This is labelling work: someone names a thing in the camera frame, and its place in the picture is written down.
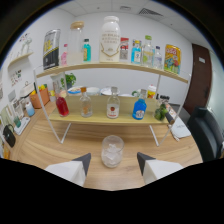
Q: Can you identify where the small red syrup bottle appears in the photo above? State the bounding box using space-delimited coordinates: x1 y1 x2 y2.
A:
54 87 70 118

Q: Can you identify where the light blue cup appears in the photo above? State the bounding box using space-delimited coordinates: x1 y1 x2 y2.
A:
25 101 36 118

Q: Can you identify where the white pouch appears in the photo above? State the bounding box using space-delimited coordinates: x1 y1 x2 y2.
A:
169 116 192 141

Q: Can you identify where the clear glass with ice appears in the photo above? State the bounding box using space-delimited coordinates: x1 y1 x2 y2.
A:
100 134 125 169

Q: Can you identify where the dark wooden muddler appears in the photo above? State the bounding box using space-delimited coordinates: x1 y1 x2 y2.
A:
164 103 177 125

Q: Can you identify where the black chair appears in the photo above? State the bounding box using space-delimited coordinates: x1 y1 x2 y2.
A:
186 106 224 163

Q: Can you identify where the blue liquor bottle white label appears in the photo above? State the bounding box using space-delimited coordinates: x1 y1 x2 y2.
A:
131 88 148 121

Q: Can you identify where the white tray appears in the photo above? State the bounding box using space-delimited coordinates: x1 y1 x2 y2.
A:
13 116 32 136

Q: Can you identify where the two-tier wooden shelf rack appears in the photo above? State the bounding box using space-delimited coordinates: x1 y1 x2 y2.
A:
32 61 192 148

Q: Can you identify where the black kettle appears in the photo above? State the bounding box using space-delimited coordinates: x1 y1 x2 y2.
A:
2 124 17 148

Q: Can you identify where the orange basket with toys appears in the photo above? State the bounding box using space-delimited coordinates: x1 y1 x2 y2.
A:
29 84 51 110

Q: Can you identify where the tall printed glass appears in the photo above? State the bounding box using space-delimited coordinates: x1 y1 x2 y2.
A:
50 71 69 98

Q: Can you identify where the green plant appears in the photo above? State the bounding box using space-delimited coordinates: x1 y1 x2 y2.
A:
65 73 77 88

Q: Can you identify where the brown door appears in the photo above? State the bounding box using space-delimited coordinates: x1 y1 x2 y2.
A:
182 43 213 116

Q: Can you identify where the clear bottle blue label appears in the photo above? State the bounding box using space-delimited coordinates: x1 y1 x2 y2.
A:
152 45 164 70

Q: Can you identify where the small pink bottle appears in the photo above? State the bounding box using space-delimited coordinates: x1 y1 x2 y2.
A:
60 43 69 67

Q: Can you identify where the small blue bottle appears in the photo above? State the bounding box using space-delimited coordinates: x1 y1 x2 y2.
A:
130 39 143 65

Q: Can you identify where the small teal bottle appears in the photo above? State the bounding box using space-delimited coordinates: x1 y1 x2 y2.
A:
82 38 92 63

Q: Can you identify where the black and yellow bag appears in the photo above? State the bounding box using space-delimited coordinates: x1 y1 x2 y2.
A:
42 28 62 71

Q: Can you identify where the small bottle red cap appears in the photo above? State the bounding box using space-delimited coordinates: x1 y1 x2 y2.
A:
119 37 130 64

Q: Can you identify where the glass jar wooden lid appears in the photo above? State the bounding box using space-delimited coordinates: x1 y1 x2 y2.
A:
67 21 85 66

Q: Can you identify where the large white bottle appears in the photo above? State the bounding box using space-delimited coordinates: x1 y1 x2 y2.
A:
99 15 122 63

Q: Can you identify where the ceiling air vent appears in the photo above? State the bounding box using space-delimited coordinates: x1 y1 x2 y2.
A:
138 7 164 18

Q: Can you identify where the wooden wall shelf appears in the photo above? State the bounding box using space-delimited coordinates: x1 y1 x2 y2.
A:
8 51 35 68

